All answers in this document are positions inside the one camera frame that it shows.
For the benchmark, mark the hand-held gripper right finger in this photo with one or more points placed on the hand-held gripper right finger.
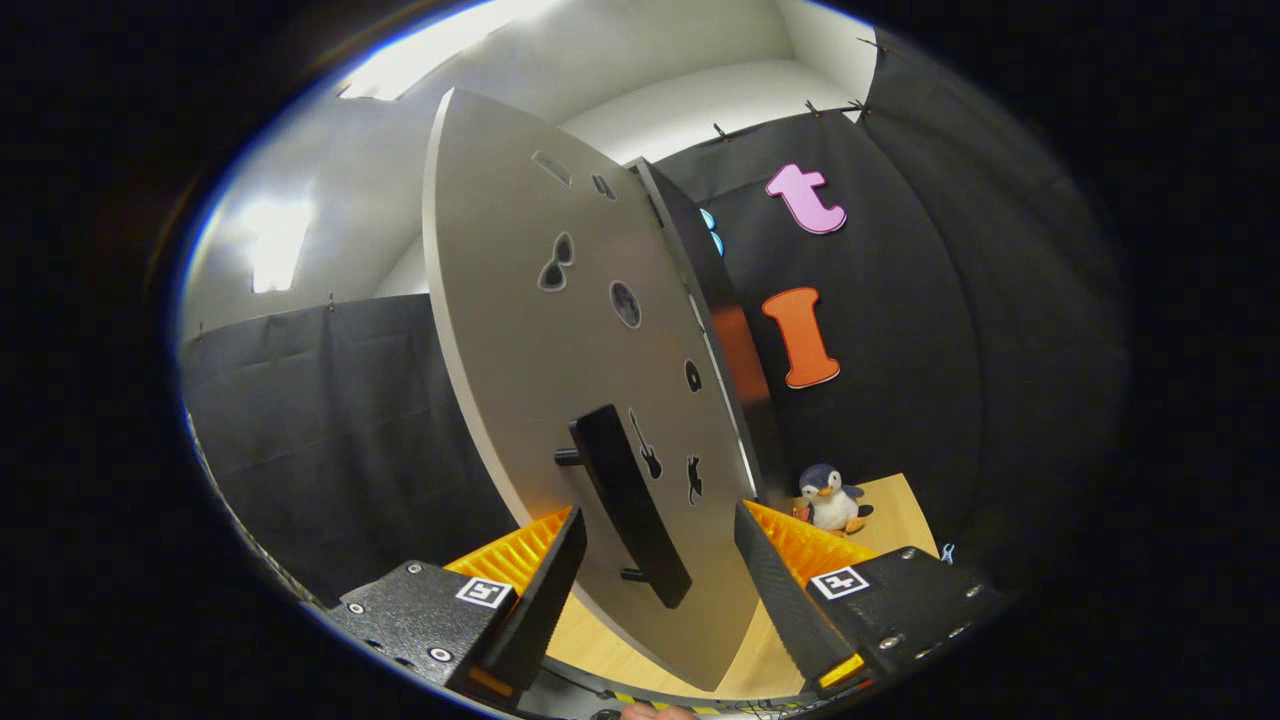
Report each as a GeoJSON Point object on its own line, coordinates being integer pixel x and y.
{"type": "Point", "coordinates": [780, 590]}

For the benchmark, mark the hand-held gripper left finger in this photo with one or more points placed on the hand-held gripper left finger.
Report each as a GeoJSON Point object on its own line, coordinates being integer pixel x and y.
{"type": "Point", "coordinates": [545, 590]}

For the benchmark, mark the beige shoe cabinet door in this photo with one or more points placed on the beige shoe cabinet door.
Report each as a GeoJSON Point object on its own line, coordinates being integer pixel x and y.
{"type": "Point", "coordinates": [520, 330]}

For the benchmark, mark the dark grey shoe cabinet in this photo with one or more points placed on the dark grey shoe cabinet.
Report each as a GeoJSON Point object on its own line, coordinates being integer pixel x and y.
{"type": "Point", "coordinates": [700, 260]}

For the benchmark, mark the penguin plush toy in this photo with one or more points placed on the penguin plush toy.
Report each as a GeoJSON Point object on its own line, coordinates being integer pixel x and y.
{"type": "Point", "coordinates": [828, 500]}

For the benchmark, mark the black backdrop cloth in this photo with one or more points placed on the black backdrop cloth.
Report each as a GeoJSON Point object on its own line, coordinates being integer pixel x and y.
{"type": "Point", "coordinates": [950, 350]}

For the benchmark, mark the long ceiling strip light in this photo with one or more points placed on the long ceiling strip light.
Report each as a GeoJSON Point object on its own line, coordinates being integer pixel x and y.
{"type": "Point", "coordinates": [280, 245]}

